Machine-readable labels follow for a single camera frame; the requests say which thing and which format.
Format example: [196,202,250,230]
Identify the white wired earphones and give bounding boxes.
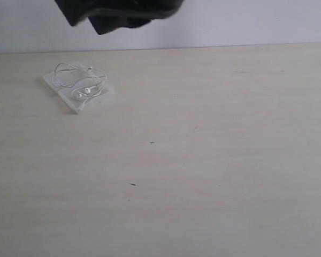
[51,62,108,101]

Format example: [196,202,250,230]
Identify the clear plastic storage case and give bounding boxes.
[42,62,115,114]

